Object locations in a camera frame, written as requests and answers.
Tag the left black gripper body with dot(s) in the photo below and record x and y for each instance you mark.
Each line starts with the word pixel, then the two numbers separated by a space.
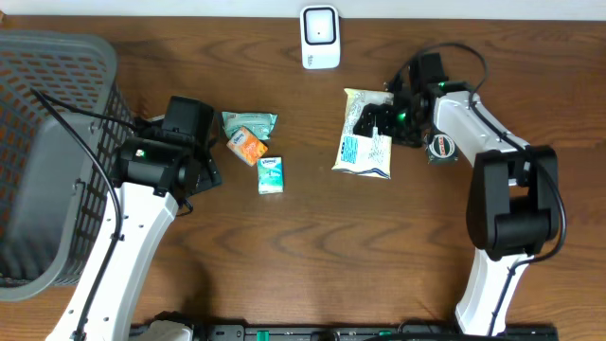
pixel 213 176

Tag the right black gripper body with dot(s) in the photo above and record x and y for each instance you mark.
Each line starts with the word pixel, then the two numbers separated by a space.
pixel 399 122

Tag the yellow wet wipes pack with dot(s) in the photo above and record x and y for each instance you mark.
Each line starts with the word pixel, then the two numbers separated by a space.
pixel 358 154

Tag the orange tissue pack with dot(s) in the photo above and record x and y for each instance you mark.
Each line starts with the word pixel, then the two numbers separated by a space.
pixel 246 146

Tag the teal Kleenex tissue pack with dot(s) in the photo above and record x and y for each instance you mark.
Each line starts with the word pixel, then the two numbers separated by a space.
pixel 270 175

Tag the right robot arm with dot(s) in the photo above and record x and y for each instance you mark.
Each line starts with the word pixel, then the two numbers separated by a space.
pixel 515 215

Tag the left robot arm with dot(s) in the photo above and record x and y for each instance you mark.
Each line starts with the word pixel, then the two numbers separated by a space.
pixel 155 172

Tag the white barcode scanner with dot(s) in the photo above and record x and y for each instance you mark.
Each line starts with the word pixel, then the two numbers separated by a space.
pixel 320 37

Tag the grey plastic basket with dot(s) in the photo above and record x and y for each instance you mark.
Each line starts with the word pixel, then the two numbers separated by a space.
pixel 52 197

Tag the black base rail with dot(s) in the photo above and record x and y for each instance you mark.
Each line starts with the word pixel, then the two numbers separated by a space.
pixel 264 333

